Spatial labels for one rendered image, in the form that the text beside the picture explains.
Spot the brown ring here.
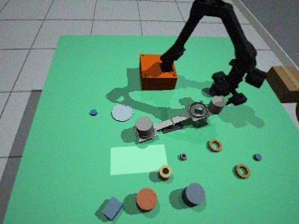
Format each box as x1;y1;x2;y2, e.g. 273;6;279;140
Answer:
235;164;250;179
209;139;222;153

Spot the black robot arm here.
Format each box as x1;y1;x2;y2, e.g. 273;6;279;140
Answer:
159;0;268;97

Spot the tan tape roll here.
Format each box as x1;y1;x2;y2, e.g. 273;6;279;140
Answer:
158;165;172;181

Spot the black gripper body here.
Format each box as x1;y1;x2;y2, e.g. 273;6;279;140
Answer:
211;71;247;106

